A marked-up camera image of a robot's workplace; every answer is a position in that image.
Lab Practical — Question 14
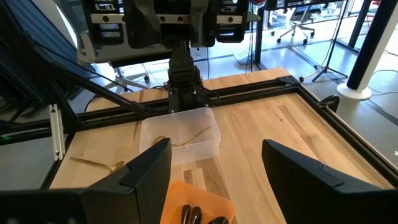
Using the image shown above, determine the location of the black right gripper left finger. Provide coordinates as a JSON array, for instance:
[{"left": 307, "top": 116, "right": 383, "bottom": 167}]
[{"left": 0, "top": 138, "right": 172, "bottom": 224}]

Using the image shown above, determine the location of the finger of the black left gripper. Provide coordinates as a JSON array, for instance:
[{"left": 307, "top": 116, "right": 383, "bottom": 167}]
[
  {"left": 124, "top": 0, "right": 162, "bottom": 49},
  {"left": 190, "top": 0, "right": 218, "bottom": 48}
]

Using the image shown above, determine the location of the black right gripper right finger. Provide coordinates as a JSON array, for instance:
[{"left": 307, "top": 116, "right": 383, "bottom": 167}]
[{"left": 261, "top": 139, "right": 398, "bottom": 224}]

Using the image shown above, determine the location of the gold spoon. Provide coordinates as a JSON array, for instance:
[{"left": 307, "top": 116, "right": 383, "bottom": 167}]
[
  {"left": 68, "top": 156, "right": 125, "bottom": 174},
  {"left": 169, "top": 125, "right": 213, "bottom": 147}
]

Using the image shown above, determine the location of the orange plastic bin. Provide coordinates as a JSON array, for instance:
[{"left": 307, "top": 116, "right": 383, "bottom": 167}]
[{"left": 160, "top": 181, "right": 236, "bottom": 224}]

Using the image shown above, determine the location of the clear plastic bin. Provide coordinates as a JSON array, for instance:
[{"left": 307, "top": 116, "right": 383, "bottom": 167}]
[{"left": 139, "top": 107, "right": 222, "bottom": 166}]

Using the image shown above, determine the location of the grey office chair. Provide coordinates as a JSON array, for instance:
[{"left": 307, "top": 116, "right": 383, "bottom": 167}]
[
  {"left": 269, "top": 6, "right": 322, "bottom": 45},
  {"left": 76, "top": 30, "right": 175, "bottom": 94}
]

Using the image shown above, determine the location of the white round stand base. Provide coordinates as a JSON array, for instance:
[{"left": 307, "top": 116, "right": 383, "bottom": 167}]
[{"left": 336, "top": 82, "right": 373, "bottom": 101}]

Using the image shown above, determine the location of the black tripod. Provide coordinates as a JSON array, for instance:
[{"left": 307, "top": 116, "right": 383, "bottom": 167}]
[{"left": 299, "top": 0, "right": 349, "bottom": 83}]

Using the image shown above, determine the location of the black vertical post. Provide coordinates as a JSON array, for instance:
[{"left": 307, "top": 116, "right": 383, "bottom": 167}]
[{"left": 253, "top": 6, "right": 266, "bottom": 65}]

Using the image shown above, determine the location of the black table frame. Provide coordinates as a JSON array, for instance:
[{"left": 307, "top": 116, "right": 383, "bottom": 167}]
[{"left": 0, "top": 74, "right": 398, "bottom": 189}]

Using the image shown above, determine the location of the white edge bracket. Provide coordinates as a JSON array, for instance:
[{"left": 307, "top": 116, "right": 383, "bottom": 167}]
[{"left": 49, "top": 104, "right": 66, "bottom": 161}]

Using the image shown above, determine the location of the black frame clamp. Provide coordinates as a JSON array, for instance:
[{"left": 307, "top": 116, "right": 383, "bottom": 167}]
[{"left": 316, "top": 95, "right": 341, "bottom": 113}]

